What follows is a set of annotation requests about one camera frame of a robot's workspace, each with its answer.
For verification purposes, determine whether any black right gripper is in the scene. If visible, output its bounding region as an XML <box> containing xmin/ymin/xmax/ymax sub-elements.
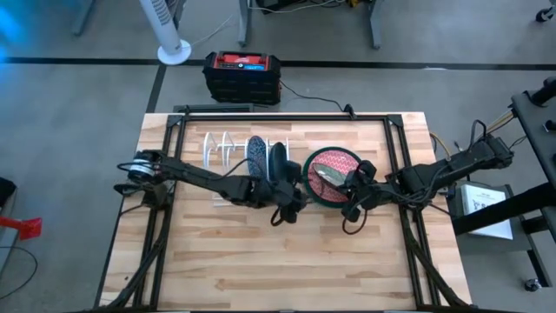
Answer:
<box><xmin>341</xmin><ymin>159</ymin><xmax>394</xmax><ymax>223</ymax></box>

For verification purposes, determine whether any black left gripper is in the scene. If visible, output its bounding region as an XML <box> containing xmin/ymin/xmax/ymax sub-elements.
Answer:
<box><xmin>260</xmin><ymin>159</ymin><xmax>309</xmax><ymax>225</ymax></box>

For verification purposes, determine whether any large green plate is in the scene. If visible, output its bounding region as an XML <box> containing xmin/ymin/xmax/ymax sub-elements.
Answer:
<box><xmin>302</xmin><ymin>146</ymin><xmax>364</xmax><ymax>205</ymax></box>

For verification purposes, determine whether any dark blue glossy plate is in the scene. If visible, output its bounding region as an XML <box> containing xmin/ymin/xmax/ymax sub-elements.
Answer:
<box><xmin>268</xmin><ymin>142</ymin><xmax>290</xmax><ymax>182</ymax></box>

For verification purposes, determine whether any olive leaf pattern plate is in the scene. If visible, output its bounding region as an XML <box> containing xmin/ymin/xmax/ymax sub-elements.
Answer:
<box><xmin>311</xmin><ymin>163</ymin><xmax>349</xmax><ymax>189</ymax></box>

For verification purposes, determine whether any red chevron pattern plate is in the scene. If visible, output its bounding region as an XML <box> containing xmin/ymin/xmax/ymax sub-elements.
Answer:
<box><xmin>306</xmin><ymin>150</ymin><xmax>363</xmax><ymax>203</ymax></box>

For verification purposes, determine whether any blue patterned plate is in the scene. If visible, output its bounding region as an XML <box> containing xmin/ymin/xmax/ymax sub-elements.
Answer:
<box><xmin>246</xmin><ymin>135</ymin><xmax>269</xmax><ymax>180</ymax></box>

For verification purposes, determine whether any white wire dish rack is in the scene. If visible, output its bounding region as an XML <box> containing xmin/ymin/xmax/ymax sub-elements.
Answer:
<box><xmin>202</xmin><ymin>131</ymin><xmax>291</xmax><ymax>208</ymax></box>

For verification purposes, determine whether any black slotted bar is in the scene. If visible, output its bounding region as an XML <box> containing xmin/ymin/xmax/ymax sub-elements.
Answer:
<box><xmin>173</xmin><ymin>103</ymin><xmax>254</xmax><ymax>113</ymax></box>

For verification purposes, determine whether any red black power station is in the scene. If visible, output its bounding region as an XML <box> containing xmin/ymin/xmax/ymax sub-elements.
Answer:
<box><xmin>202</xmin><ymin>50</ymin><xmax>282</xmax><ymax>106</ymax></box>

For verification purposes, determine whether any white booklet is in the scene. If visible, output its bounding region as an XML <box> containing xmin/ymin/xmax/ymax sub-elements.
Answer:
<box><xmin>460</xmin><ymin>183</ymin><xmax>514</xmax><ymax>241</ymax></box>

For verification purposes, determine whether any grey box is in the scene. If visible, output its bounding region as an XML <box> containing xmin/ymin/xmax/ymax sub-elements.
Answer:
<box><xmin>447</xmin><ymin>180</ymin><xmax>533</xmax><ymax>256</ymax></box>

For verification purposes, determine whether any grey desk leg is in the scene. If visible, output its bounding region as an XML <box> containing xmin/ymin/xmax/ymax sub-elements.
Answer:
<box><xmin>172</xmin><ymin>0</ymin><xmax>189</xmax><ymax>30</ymax></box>
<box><xmin>237</xmin><ymin>0</ymin><xmax>254</xmax><ymax>48</ymax></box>
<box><xmin>71</xmin><ymin>0</ymin><xmax>96</xmax><ymax>38</ymax></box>
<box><xmin>368</xmin><ymin>0</ymin><xmax>383</xmax><ymax>50</ymax></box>

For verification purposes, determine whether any white tower fan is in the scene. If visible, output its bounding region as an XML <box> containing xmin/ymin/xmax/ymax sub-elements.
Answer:
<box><xmin>138</xmin><ymin>0</ymin><xmax>193</xmax><ymax>66</ymax></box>

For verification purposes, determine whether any black equipment cart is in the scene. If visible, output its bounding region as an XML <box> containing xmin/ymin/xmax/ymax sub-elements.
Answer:
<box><xmin>451</xmin><ymin>77</ymin><xmax>556</xmax><ymax>288</ymax></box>

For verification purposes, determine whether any black equipment box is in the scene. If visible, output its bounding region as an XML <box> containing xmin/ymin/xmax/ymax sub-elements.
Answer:
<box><xmin>255</xmin><ymin>0</ymin><xmax>305</xmax><ymax>13</ymax></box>

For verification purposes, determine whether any red clamp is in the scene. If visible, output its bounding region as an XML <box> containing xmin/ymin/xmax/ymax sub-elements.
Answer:
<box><xmin>0</xmin><ymin>216</ymin><xmax>43</xmax><ymax>241</ymax></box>

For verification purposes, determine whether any black object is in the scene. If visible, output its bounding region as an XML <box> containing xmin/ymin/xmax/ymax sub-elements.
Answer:
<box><xmin>0</xmin><ymin>176</ymin><xmax>17</xmax><ymax>210</ymax></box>

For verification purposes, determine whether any black looped camera cable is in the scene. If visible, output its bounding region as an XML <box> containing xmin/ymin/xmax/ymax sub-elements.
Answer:
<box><xmin>341</xmin><ymin>208</ymin><xmax>371</xmax><ymax>236</ymax></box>
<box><xmin>269</xmin><ymin>203</ymin><xmax>301</xmax><ymax>228</ymax></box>

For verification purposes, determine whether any black aluminium table frame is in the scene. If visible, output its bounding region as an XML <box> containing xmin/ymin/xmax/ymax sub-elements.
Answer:
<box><xmin>93</xmin><ymin>111</ymin><xmax>473</xmax><ymax>313</ymax></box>

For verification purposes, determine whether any black power cable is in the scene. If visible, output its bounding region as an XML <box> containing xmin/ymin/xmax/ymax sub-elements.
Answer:
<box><xmin>279</xmin><ymin>79</ymin><xmax>348</xmax><ymax>112</ymax></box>

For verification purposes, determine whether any yellow cable bundle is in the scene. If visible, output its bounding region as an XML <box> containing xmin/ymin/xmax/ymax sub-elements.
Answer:
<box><xmin>429</xmin><ymin>108</ymin><xmax>516</xmax><ymax>160</ymax></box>

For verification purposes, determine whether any white floor cable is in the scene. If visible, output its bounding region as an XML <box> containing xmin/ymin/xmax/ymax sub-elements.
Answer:
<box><xmin>190</xmin><ymin>12</ymin><xmax>235</xmax><ymax>48</ymax></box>

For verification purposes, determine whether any black floor cable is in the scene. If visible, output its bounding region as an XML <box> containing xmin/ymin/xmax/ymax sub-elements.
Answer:
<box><xmin>0</xmin><ymin>245</ymin><xmax>39</xmax><ymax>301</ymax></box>

